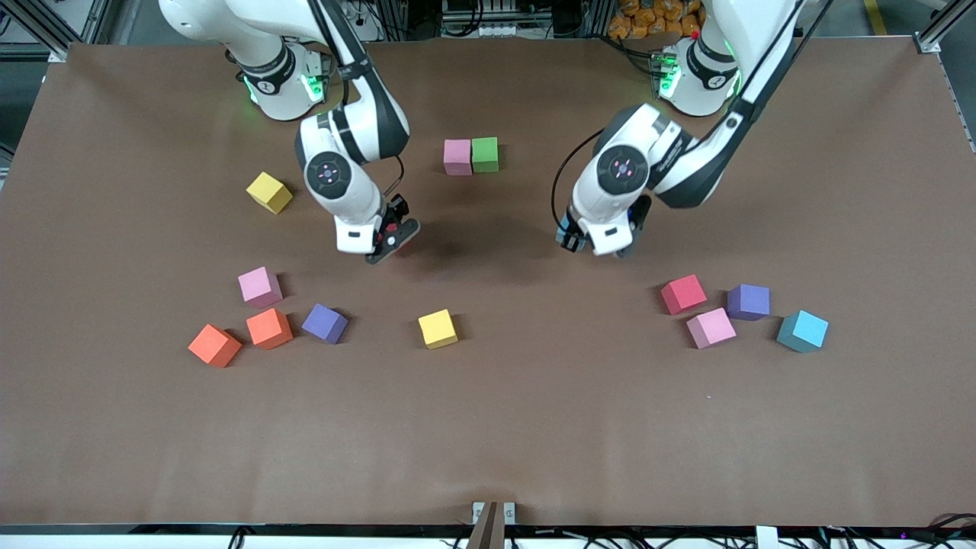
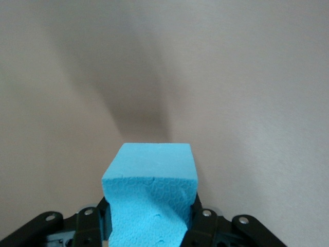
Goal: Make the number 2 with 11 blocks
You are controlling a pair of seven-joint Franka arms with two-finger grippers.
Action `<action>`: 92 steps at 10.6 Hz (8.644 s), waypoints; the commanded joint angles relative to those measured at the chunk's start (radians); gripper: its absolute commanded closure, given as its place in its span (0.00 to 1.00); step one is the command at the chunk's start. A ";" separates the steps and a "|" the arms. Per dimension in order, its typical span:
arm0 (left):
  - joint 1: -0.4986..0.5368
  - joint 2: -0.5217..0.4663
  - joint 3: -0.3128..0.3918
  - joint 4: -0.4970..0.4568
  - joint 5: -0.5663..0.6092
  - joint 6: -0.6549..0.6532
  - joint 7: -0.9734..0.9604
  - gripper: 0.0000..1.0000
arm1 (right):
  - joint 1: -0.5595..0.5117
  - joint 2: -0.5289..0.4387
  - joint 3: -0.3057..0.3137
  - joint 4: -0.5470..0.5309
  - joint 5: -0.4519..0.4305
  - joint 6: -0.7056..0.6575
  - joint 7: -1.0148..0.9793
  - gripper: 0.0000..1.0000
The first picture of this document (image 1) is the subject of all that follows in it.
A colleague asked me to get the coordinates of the pink foam cube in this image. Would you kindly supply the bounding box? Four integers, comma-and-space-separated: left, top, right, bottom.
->
237, 266, 284, 310
685, 307, 738, 350
443, 139, 474, 177

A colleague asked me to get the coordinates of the yellow foam cube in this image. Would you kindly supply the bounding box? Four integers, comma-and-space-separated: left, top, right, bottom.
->
246, 171, 294, 215
417, 309, 460, 350

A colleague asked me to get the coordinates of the green foam cube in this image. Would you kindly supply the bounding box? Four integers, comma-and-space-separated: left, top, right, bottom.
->
471, 136, 500, 174

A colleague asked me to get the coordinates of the purple foam cube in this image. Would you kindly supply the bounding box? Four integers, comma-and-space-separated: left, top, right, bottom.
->
301, 303, 350, 345
726, 284, 771, 322

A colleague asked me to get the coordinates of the orange foam cube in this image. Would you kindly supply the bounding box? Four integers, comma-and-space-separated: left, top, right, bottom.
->
188, 324, 243, 369
246, 308, 294, 351

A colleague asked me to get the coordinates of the brown paper table cover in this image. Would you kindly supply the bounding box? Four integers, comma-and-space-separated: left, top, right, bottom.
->
0, 37, 976, 528

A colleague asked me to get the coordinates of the pile of orange objects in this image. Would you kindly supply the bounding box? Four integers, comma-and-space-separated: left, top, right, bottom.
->
608, 0, 702, 40

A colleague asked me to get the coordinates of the grey equipment box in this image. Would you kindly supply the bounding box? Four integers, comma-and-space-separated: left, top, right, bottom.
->
442, 0, 551, 39

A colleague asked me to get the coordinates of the brown pointed pole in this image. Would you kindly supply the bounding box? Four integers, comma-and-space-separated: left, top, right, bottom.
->
466, 501, 506, 549

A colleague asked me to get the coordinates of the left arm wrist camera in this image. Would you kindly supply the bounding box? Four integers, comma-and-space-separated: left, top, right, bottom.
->
621, 194, 654, 261

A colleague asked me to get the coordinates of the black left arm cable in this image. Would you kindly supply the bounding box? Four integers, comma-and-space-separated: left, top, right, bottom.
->
551, 0, 833, 226

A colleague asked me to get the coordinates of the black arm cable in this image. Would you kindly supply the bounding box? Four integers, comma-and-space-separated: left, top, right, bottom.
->
551, 0, 833, 226
305, 0, 406, 199

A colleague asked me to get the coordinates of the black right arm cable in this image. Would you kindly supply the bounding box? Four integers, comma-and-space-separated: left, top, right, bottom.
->
305, 0, 406, 199

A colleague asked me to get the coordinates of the black table edge rail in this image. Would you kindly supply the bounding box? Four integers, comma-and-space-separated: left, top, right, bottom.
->
0, 523, 976, 535

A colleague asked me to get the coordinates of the aluminium frame profile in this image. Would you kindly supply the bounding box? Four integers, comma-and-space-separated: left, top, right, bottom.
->
913, 0, 976, 56
0, 0, 115, 62

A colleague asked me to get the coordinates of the black cable bundle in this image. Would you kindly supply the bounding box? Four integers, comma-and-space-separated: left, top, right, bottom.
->
924, 512, 976, 544

